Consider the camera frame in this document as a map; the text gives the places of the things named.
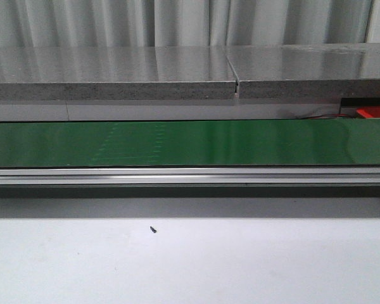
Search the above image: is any grey stone counter slab left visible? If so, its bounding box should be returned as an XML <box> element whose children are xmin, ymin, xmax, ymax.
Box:
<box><xmin>0</xmin><ymin>47</ymin><xmax>236</xmax><ymax>100</ymax></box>

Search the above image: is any grey stone counter slab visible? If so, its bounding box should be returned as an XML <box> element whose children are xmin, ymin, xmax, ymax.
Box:
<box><xmin>0</xmin><ymin>47</ymin><xmax>236</xmax><ymax>100</ymax></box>
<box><xmin>226</xmin><ymin>43</ymin><xmax>380</xmax><ymax>99</ymax></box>

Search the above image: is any grey stone counter slab right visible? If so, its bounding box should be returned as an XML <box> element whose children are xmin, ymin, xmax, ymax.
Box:
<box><xmin>226</xmin><ymin>43</ymin><xmax>380</xmax><ymax>99</ymax></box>

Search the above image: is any green conveyor belt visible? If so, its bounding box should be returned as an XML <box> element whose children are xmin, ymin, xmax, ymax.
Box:
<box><xmin>0</xmin><ymin>118</ymin><xmax>380</xmax><ymax>168</ymax></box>

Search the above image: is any red plastic tray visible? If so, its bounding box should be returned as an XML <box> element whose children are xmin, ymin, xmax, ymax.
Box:
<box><xmin>356</xmin><ymin>106</ymin><xmax>380</xmax><ymax>118</ymax></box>

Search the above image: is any white pleated curtain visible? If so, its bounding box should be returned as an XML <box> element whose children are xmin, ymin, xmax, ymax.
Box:
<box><xmin>0</xmin><ymin>1</ymin><xmax>380</xmax><ymax>47</ymax></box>

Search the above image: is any aluminium conveyor frame rail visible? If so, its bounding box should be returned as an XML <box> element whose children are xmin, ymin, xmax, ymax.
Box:
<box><xmin>0</xmin><ymin>167</ymin><xmax>380</xmax><ymax>219</ymax></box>

